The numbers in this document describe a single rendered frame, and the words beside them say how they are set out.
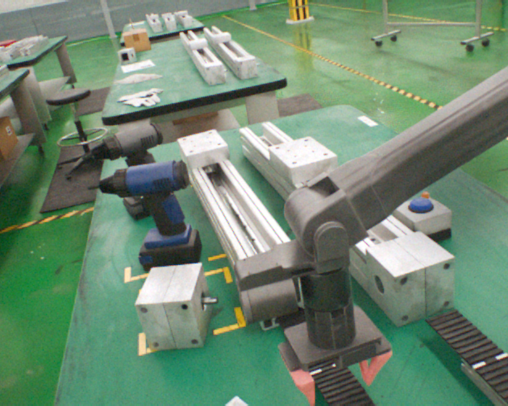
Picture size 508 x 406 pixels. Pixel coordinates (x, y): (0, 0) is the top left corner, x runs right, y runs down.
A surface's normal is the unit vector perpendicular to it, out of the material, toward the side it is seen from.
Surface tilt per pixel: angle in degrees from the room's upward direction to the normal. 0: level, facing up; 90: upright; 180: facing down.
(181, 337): 90
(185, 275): 0
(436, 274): 90
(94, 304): 0
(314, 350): 0
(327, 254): 89
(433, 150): 87
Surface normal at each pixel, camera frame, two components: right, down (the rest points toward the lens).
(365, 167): -0.50, -0.75
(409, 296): 0.28, 0.38
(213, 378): -0.17, -0.88
